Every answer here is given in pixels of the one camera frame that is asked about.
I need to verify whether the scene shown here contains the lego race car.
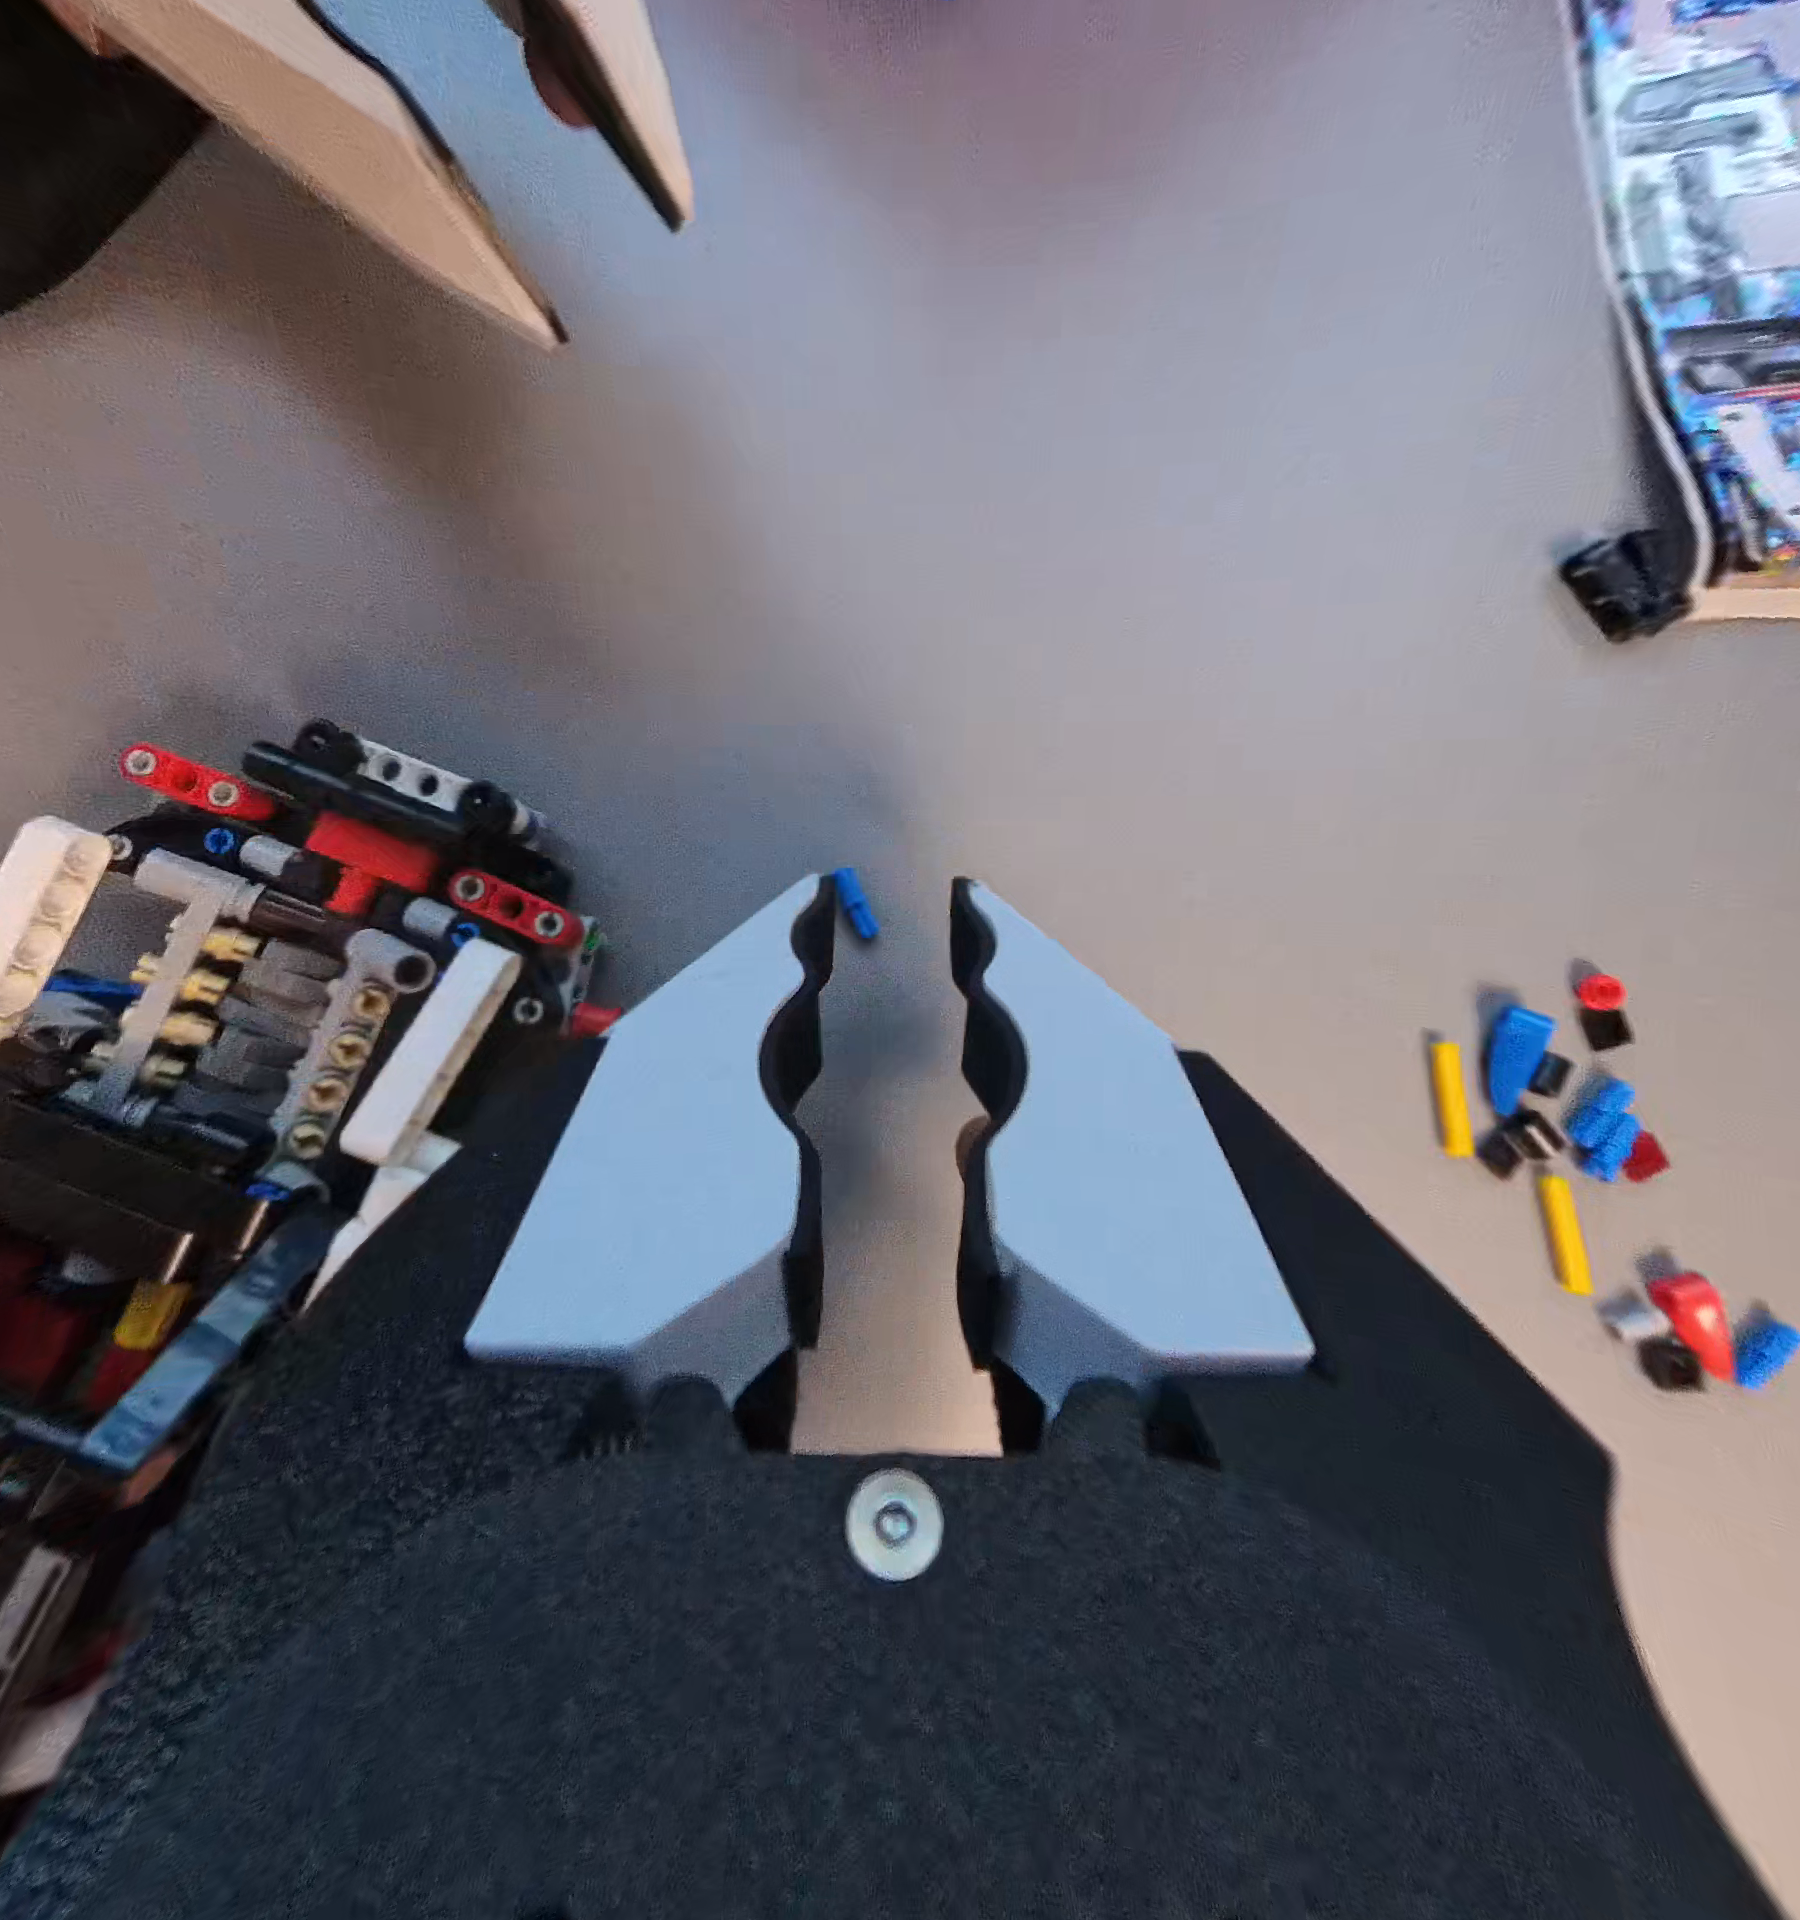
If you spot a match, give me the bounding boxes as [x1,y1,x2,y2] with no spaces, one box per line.
[0,720,625,1803]

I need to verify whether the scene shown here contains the scattered small lego pieces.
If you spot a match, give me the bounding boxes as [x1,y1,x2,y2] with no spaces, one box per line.
[1425,960,1800,1395]

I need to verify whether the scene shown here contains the black quilted wrist rest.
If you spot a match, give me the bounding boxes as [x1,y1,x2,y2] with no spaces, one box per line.
[0,0,213,333]

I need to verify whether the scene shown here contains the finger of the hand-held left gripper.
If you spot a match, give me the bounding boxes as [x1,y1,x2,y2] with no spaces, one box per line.
[82,0,571,352]
[516,0,696,233]

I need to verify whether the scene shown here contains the person's left hand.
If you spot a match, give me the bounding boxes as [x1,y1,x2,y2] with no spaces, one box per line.
[524,32,602,133]

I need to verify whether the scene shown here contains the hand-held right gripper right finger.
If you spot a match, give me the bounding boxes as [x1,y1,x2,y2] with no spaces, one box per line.
[949,876,1318,1417]

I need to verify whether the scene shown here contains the small black lego piece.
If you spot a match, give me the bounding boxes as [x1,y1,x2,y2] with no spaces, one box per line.
[1560,528,1694,645]

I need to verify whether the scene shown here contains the sticker sheet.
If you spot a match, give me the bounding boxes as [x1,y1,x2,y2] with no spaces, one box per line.
[1566,0,1800,624]

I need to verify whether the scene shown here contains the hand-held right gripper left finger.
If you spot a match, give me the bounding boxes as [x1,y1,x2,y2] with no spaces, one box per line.
[464,874,839,1413]

